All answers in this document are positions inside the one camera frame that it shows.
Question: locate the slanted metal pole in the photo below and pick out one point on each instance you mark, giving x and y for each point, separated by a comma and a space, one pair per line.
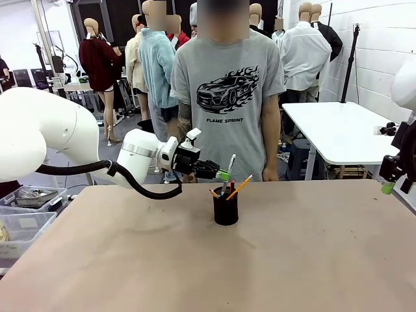
53, 70

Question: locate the mannequin in dark garment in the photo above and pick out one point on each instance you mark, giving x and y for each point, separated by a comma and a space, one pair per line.
258, 19

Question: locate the mannequin in light blue fleece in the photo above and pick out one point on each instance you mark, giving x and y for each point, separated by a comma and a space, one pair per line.
157, 71

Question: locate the person's left forearm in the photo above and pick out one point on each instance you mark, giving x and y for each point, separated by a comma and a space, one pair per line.
270, 136

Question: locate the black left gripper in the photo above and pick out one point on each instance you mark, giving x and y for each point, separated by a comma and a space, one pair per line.
187, 161

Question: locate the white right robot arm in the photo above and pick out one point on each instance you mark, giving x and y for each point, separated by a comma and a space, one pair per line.
404, 81

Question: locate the black knob clamp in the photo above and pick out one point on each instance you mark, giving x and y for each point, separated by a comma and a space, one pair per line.
387, 128

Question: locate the person in grey T-shirt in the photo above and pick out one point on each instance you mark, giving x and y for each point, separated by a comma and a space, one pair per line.
227, 81

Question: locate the person's right forearm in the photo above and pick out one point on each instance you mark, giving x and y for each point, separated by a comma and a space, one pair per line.
185, 118

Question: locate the white table with square legs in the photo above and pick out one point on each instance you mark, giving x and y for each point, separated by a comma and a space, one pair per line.
341, 130

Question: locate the black mesh pen holder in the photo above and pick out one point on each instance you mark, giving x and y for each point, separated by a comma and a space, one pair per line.
226, 211

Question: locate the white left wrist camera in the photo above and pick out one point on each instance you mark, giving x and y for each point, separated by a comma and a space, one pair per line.
194, 133

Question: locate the clear bin with metal parts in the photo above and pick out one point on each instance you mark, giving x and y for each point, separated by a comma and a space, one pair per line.
32, 196

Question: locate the large clear plastic bin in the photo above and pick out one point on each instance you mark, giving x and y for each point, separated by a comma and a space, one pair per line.
22, 227

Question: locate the black tripod stand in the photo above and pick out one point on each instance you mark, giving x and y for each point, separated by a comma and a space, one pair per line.
351, 61

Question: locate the mannequin in plaid hooded shirt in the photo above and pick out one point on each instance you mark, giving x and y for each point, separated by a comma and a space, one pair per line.
193, 19

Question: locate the yellow pencil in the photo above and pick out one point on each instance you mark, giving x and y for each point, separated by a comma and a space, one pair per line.
240, 187

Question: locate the person's left hand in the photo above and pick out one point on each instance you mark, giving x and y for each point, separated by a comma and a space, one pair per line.
270, 174

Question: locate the mannequin in white shirt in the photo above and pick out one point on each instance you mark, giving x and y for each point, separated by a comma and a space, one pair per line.
304, 58

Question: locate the dark blue stool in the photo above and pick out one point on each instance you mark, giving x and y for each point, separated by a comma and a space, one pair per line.
302, 159

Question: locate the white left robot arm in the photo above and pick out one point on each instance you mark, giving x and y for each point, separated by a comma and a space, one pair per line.
48, 130

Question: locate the person in black clothes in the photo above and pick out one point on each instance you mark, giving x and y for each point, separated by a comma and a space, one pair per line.
5, 73

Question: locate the mannequin in maroon sweater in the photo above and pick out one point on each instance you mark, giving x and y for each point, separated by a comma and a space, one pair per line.
97, 61

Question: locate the wooden pallet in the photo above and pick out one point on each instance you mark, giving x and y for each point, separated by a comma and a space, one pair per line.
352, 171

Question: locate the mannequin in beige jacket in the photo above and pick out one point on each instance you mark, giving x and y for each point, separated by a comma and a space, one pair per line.
133, 61

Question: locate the pencil with red eraser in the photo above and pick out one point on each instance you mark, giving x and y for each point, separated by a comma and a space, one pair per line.
213, 192

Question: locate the black bag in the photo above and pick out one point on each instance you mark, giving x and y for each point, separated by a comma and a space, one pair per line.
6, 188

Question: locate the mannequin in black jacket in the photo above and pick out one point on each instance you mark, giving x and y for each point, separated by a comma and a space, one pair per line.
333, 39

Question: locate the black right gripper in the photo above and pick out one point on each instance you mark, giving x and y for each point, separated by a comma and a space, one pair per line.
406, 139

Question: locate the red pen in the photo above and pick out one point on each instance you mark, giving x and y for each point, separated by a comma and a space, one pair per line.
232, 187

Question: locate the black office chair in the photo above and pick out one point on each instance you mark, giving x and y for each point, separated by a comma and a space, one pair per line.
41, 78

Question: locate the silver pen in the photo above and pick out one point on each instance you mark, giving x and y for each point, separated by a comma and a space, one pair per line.
229, 172

